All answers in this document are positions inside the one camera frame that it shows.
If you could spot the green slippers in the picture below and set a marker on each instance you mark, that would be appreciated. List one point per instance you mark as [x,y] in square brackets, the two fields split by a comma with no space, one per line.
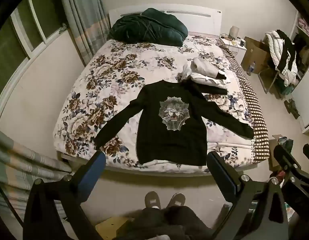
[292,108]

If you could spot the white table lamp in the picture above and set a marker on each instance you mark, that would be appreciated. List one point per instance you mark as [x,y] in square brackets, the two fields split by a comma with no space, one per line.
[234,32]

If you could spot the grey green striped curtain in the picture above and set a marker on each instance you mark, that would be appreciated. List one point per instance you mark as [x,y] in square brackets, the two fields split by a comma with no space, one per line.
[82,17]
[24,160]

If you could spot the large cardboard box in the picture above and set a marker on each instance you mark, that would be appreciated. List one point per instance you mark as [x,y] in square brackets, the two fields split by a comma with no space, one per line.
[257,52]

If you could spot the person's left shoe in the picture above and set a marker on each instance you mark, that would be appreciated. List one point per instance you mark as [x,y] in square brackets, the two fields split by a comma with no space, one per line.
[152,200]

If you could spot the floral bed blanket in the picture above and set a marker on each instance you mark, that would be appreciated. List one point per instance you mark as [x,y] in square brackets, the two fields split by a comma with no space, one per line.
[107,80]

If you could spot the black sweater with lion print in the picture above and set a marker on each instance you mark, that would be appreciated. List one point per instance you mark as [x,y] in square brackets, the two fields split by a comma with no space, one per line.
[157,135]

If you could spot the small open cardboard box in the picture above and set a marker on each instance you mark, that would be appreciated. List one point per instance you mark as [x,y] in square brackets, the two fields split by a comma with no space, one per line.
[273,155]

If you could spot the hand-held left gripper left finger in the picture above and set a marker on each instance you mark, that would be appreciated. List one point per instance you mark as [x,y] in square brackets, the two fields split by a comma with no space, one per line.
[90,171]

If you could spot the person's shoe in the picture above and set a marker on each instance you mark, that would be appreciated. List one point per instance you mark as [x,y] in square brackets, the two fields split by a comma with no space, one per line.
[152,200]
[175,200]

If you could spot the white and black jacket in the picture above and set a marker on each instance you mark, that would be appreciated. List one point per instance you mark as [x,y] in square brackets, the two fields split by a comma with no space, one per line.
[284,55]

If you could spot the brown checkered bed sheet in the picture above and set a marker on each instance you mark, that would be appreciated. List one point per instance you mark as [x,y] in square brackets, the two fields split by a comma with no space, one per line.
[257,120]

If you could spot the person's dark trouser legs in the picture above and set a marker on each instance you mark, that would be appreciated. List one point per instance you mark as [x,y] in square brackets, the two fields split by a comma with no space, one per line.
[164,225]

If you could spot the white bed headboard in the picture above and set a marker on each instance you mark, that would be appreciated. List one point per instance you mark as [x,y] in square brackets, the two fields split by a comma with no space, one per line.
[199,20]

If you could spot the yellow board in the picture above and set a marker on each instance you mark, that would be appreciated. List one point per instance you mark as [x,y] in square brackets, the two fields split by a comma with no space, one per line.
[109,227]

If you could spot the white folded garment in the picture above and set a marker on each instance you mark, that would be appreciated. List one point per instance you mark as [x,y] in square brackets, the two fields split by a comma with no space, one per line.
[209,80]

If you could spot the metal frame chair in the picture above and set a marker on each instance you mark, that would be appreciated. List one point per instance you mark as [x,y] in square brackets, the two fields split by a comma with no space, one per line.
[268,80]

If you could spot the white nightstand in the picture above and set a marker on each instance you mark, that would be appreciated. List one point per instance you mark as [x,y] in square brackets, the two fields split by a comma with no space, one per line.
[238,52]

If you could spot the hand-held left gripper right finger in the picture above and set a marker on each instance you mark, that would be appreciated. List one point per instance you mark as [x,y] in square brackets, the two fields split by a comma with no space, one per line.
[220,171]

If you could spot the person's right shoe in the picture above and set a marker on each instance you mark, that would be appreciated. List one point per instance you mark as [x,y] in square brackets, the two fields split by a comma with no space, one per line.
[175,200]

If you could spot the white bed base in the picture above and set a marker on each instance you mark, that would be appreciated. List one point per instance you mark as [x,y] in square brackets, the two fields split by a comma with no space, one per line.
[157,172]

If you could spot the clear water bottle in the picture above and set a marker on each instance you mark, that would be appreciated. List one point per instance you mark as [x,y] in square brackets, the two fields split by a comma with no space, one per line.
[251,68]

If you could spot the dark green duvet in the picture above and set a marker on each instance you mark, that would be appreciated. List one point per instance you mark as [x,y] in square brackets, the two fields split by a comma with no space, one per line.
[147,27]

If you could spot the beige folded garment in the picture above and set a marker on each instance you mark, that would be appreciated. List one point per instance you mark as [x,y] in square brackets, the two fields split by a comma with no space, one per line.
[207,65]

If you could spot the white framed window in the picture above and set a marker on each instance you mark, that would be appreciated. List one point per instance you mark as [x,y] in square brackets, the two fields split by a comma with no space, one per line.
[7,52]

